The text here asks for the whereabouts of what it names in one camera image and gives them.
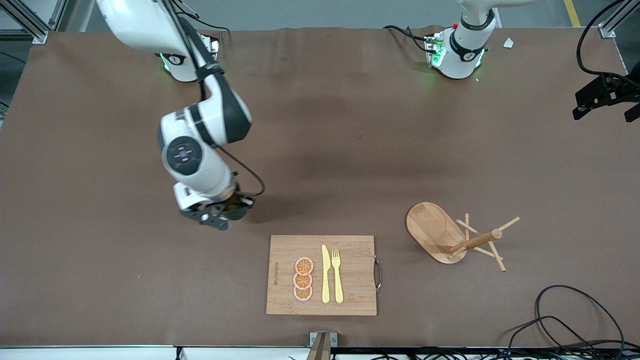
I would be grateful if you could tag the wooden cutting board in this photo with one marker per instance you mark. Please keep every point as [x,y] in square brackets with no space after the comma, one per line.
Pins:
[355,275]

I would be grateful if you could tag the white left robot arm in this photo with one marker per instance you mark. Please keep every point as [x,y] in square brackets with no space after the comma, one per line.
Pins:
[462,50]

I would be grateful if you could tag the white table edge rail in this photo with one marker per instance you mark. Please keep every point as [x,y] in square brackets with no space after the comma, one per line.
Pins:
[100,353]

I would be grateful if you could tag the dark green cup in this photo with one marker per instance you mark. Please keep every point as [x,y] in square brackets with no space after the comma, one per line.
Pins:
[237,212]

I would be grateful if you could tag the white paper scrap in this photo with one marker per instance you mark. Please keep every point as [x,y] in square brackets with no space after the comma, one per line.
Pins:
[508,43]

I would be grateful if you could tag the brown table cover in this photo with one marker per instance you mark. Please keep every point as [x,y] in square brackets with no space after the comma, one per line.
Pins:
[350,150]

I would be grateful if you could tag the orange slice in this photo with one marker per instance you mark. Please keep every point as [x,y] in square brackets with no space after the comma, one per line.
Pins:
[304,265]
[302,294]
[302,281]

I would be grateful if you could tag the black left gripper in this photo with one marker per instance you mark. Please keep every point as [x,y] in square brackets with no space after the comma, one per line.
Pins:
[606,88]

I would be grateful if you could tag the aluminium frame profile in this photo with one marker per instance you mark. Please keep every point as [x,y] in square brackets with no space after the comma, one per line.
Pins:
[615,22]
[30,22]

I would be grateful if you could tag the yellow plastic fork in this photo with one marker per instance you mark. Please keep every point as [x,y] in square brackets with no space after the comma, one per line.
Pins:
[338,280]

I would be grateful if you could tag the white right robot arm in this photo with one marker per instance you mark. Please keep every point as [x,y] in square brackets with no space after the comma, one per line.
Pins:
[195,165]

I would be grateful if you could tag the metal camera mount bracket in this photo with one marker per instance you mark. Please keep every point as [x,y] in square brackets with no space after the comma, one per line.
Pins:
[322,345]

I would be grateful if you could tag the wooden mug tree stand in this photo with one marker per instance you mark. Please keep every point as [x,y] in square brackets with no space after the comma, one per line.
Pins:
[430,235]

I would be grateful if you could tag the yellow plastic knife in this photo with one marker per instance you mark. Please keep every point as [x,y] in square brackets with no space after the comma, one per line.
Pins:
[326,275]

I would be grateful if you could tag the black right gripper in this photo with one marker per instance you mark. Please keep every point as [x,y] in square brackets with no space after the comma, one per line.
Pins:
[237,210]

